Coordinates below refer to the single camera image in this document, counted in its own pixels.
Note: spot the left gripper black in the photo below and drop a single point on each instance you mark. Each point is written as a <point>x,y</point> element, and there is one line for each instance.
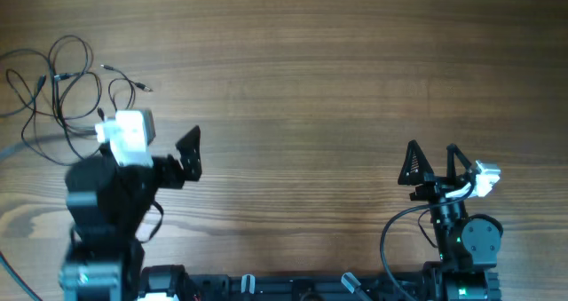
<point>172,175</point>

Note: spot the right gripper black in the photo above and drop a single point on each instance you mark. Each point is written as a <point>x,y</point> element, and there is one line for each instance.
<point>437,185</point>

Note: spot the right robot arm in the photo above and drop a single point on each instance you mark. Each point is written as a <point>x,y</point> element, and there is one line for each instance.
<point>467,245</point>

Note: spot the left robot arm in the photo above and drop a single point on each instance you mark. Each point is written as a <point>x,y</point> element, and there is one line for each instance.
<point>108,203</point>

